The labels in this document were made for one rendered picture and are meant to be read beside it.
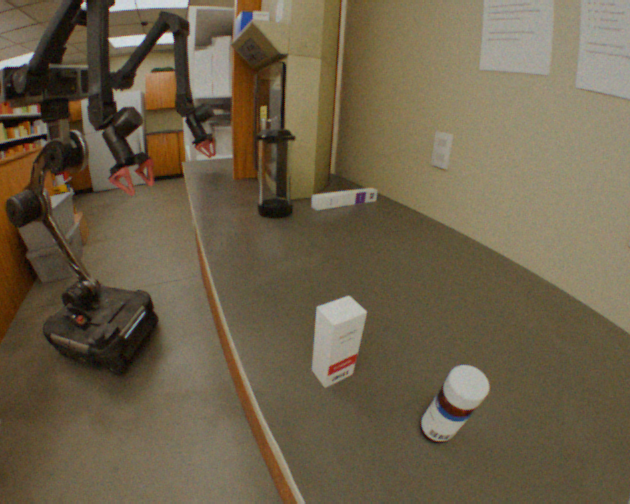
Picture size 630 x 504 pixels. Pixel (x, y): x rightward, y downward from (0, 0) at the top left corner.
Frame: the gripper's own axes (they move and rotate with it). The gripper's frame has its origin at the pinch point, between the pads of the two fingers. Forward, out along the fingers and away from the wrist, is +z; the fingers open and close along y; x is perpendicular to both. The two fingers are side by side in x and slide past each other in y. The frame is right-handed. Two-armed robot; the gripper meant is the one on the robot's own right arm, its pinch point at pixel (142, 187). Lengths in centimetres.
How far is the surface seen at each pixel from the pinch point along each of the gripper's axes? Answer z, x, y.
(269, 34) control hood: -22, -49, 19
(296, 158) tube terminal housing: 15.9, -38.5, 24.4
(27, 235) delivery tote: -43, 197, 67
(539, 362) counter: 50, -71, -44
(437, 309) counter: 43, -59, -30
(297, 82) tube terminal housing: -6, -50, 24
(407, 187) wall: 42, -70, 33
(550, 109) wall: 23, -106, -6
